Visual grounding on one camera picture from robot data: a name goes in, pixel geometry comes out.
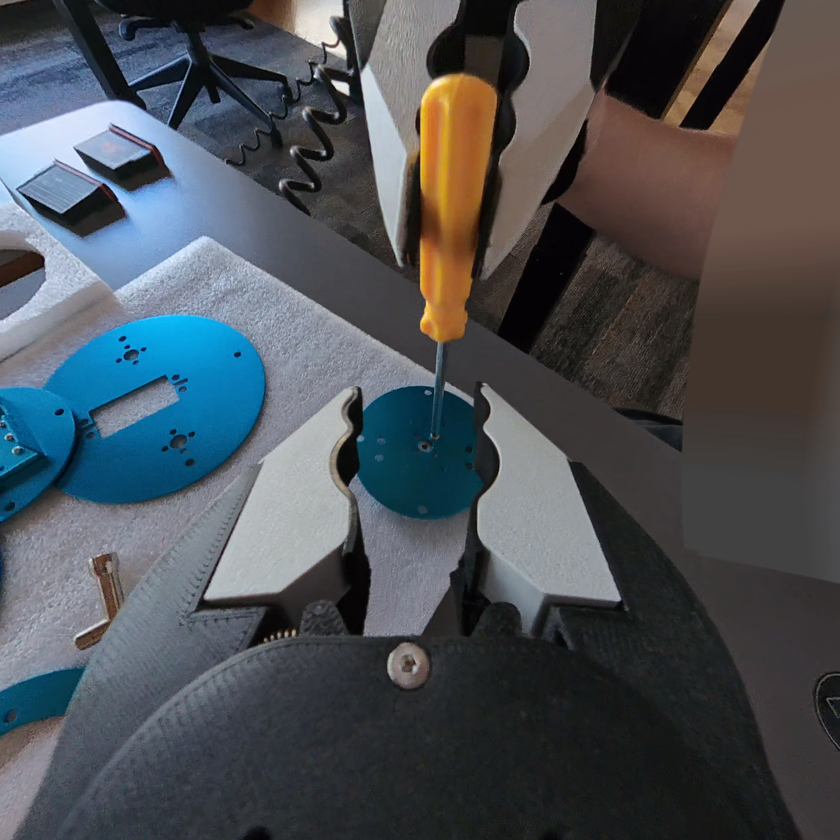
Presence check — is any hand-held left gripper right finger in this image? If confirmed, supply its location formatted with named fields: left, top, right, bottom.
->
left=456, top=382, right=624, bottom=636

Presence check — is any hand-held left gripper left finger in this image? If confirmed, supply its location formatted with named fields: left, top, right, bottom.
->
left=202, top=386, right=367, bottom=624

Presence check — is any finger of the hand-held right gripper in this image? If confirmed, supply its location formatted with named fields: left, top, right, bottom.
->
left=360, top=0, right=463, bottom=269
left=481, top=0, right=603, bottom=280

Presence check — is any small blue metal disc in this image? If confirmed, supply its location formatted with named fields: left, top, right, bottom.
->
left=353, top=386, right=488, bottom=521

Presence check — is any yellow screwdriver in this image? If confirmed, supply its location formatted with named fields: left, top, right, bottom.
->
left=417, top=73, right=501, bottom=442

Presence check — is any person's right forearm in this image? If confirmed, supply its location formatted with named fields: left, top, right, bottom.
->
left=558, top=92, right=739, bottom=282

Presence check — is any dark grey desk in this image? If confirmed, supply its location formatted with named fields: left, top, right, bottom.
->
left=0, top=100, right=697, bottom=592

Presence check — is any black desk leg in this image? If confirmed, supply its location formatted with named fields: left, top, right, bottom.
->
left=51, top=0, right=147, bottom=110

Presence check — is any large blue plate with cutout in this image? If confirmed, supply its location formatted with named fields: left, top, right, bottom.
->
left=42, top=314, right=267, bottom=505

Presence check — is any white foam sheet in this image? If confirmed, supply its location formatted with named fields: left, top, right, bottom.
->
left=0, top=236, right=480, bottom=840

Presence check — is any metal cross wrench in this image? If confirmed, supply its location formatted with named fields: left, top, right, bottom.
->
left=72, top=553, right=127, bottom=652

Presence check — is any black office chair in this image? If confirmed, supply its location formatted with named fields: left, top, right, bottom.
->
left=98, top=0, right=291, bottom=130

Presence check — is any black box red print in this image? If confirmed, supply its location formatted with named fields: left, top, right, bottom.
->
left=72, top=123, right=172, bottom=193

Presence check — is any white foam block with hole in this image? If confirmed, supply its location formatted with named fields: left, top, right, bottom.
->
left=0, top=203, right=120, bottom=363

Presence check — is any black box red edge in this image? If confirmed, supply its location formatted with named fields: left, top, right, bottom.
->
left=16, top=159, right=127, bottom=238

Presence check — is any black coiled cable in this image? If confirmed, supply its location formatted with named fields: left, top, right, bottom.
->
left=225, top=18, right=370, bottom=216

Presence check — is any blue disc with bracket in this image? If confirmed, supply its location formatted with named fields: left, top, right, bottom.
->
left=0, top=387, right=77, bottom=523

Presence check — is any blue metal ring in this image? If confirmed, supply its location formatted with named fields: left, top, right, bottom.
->
left=0, top=666, right=88, bottom=737

